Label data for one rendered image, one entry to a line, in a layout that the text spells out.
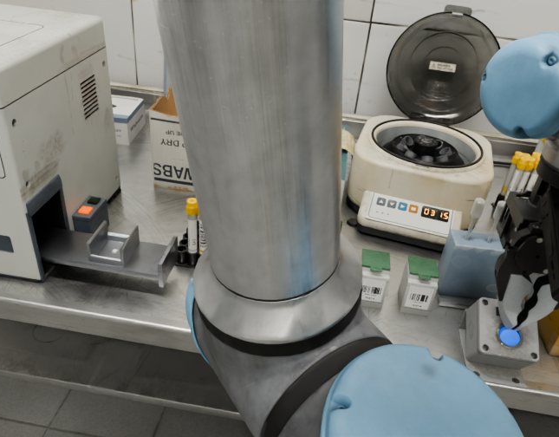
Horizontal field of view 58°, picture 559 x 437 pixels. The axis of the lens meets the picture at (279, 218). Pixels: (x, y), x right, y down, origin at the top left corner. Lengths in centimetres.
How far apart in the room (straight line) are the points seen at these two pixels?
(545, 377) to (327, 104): 57
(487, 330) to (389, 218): 28
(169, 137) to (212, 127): 68
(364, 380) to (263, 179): 13
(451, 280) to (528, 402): 18
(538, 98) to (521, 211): 21
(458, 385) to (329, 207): 13
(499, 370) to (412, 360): 41
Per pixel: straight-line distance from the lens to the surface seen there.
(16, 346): 157
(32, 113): 70
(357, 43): 116
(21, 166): 69
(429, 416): 30
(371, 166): 87
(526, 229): 59
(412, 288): 72
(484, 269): 76
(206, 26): 21
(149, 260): 72
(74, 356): 150
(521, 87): 42
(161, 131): 91
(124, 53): 128
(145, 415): 168
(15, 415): 177
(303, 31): 22
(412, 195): 88
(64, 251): 76
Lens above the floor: 137
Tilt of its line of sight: 34 degrees down
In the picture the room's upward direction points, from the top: 6 degrees clockwise
